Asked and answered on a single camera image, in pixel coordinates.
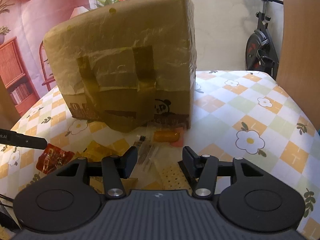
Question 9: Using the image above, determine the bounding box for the brown cardboard box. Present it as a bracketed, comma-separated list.
[43, 0, 197, 132]

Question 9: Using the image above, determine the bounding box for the clear barcode wrapper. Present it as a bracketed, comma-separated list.
[133, 135, 159, 174]

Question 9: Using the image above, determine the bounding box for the black exercise bike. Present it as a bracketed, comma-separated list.
[245, 0, 283, 79]

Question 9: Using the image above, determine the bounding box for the orange jelly snack pack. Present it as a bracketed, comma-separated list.
[152, 127, 184, 147]

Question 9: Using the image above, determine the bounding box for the cracker packet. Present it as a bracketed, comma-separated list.
[155, 161, 191, 192]

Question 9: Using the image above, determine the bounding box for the printed room backdrop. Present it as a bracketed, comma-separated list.
[1, 0, 121, 119]

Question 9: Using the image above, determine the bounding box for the checkered floral tablecloth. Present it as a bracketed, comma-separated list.
[12, 70, 319, 239]

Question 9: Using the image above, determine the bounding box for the red shiny snack packet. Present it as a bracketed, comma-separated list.
[36, 144, 75, 174]

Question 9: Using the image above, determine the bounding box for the small yellow snack packet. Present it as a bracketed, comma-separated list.
[72, 140, 118, 163]

